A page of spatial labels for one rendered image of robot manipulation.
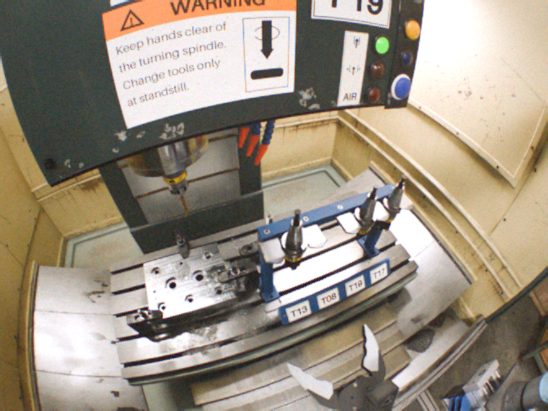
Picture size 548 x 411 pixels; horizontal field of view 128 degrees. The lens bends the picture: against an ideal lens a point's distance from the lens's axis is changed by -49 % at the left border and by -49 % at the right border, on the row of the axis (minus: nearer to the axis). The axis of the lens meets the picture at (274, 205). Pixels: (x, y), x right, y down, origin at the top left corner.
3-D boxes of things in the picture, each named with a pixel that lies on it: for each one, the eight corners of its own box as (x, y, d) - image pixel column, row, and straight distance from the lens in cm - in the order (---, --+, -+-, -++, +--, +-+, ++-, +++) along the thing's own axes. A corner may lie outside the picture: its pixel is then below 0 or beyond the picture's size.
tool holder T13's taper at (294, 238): (299, 231, 64) (302, 213, 59) (307, 245, 62) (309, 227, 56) (282, 236, 63) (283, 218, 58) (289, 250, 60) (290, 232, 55)
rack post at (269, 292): (280, 298, 90) (282, 249, 64) (265, 302, 89) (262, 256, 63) (269, 275, 94) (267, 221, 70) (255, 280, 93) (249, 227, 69)
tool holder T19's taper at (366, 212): (367, 206, 74) (373, 188, 70) (376, 217, 72) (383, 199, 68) (355, 210, 72) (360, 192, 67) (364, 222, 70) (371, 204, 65)
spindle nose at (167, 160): (205, 123, 55) (197, 69, 51) (216, 165, 41) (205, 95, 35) (133, 141, 57) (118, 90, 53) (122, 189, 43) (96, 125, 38)
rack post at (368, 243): (379, 254, 107) (406, 201, 86) (369, 258, 104) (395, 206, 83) (366, 236, 111) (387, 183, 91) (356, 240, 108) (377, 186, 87)
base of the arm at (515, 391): (527, 398, 117) (545, 391, 112) (506, 427, 109) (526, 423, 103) (515, 374, 110) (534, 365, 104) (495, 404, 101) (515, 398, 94)
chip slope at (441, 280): (446, 306, 147) (474, 282, 128) (337, 381, 114) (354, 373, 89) (360, 196, 170) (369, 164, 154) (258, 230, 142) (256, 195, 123)
